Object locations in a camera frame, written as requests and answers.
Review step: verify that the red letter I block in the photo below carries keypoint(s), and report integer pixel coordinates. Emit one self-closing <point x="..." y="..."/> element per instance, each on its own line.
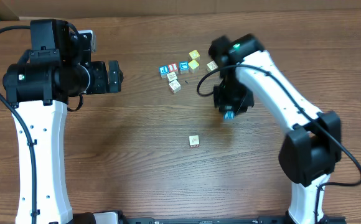
<point x="173" y="68"/>

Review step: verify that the wood block red side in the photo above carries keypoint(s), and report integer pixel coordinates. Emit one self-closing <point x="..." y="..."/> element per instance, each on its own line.
<point x="175" y="86"/>

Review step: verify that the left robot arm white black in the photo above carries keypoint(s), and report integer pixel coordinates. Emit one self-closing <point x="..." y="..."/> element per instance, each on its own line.
<point x="38" y="88"/>

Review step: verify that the yellow block lower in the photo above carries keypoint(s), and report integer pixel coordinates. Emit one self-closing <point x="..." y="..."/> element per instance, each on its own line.
<point x="193" y="66"/>

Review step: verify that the yellow block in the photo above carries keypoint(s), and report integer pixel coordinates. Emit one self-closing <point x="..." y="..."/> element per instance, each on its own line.
<point x="194" y="55"/>
<point x="193" y="66"/>

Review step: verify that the natural block letter B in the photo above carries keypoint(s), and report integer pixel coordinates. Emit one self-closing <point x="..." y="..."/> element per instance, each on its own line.
<point x="194" y="141"/>

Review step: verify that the natural wood picture block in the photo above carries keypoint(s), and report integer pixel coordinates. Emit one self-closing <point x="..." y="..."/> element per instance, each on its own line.
<point x="172" y="76"/>

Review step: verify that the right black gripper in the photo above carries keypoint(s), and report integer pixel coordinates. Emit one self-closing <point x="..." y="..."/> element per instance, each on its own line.
<point x="232" y="101"/>

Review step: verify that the blue letter P block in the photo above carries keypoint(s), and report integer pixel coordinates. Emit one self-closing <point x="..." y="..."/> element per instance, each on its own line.
<point x="163" y="71"/>

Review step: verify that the cardboard box edge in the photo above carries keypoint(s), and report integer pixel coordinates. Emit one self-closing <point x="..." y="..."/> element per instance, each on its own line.
<point x="69" y="9"/>

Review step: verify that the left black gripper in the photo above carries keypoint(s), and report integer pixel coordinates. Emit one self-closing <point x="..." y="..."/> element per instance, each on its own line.
<point x="114" y="76"/>

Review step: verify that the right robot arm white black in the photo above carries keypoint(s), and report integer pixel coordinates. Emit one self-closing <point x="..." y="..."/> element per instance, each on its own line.
<point x="310" y="148"/>

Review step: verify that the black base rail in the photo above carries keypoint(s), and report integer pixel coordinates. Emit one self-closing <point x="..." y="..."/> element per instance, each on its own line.
<point x="259" y="220"/>

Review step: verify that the natural wood block right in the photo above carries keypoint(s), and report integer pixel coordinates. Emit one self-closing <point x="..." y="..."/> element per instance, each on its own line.
<point x="211" y="66"/>

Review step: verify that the yellow block upper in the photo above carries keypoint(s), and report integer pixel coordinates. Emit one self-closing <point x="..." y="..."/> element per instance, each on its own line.
<point x="194" y="55"/>

